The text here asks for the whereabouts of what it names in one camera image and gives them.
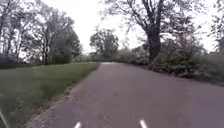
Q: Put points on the gravel strip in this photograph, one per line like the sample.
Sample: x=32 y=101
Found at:
x=50 y=106

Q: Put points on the grey asphalt path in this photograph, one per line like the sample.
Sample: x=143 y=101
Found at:
x=133 y=96

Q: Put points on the robot's own part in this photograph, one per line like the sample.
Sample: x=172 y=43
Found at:
x=143 y=124
x=77 y=125

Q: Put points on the large dark-trunked tree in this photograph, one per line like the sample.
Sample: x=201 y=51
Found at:
x=153 y=43

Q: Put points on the green grass field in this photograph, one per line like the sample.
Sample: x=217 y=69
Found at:
x=30 y=83

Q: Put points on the green bushes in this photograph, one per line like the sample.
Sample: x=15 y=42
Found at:
x=186 y=63

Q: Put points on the round-crowned tree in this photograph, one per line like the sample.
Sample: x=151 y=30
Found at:
x=104 y=43

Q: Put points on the row of trees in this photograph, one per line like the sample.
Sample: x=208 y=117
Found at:
x=40 y=36

